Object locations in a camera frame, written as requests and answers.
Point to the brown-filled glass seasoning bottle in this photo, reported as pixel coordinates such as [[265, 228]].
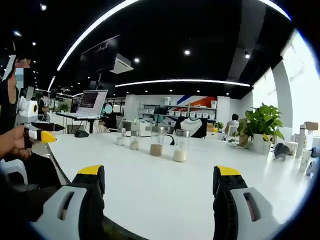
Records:
[[157, 149]]

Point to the person in black shirt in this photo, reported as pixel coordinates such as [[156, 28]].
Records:
[[37, 172]]

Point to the chair with white black shirt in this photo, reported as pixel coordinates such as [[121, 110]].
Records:
[[191, 126]]

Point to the person's left hand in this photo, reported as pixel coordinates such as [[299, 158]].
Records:
[[15, 141]]

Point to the shelf with white bins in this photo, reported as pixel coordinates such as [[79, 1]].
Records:
[[180, 112]]

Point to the open silver laptop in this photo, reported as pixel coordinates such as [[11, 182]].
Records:
[[91, 101]]

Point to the black pouch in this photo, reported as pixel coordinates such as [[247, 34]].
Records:
[[81, 134]]

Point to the beige-filled glass seasoning bottle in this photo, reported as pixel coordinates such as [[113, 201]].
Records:
[[134, 144]]

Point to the long curved ceiling light strip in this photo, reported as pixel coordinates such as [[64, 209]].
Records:
[[82, 33]]

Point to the ceiling air conditioner unit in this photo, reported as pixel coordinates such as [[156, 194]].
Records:
[[122, 63]]

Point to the white-filled glass seasoning bottle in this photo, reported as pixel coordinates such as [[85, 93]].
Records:
[[121, 140], [180, 154]]

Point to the background green plant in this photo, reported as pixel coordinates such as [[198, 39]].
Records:
[[64, 108]]

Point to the hanging black monitor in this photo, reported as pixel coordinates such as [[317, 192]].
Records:
[[100, 55]]

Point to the laptop stand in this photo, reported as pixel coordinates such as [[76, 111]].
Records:
[[91, 125]]

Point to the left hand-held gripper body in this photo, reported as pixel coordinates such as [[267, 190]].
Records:
[[28, 111]]

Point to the green plant in white pot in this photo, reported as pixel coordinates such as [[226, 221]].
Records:
[[265, 120]]

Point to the cardboard box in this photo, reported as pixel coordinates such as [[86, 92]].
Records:
[[311, 125]]

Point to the straight ceiling light strip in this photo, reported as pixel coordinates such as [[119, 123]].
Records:
[[182, 81]]

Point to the grey rounded gadget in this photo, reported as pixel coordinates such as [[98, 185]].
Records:
[[282, 150]]

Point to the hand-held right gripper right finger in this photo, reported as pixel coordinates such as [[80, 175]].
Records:
[[235, 212]]

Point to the tall white flask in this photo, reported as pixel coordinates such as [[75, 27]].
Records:
[[301, 140]]

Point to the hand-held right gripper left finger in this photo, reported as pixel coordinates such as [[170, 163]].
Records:
[[72, 207]]

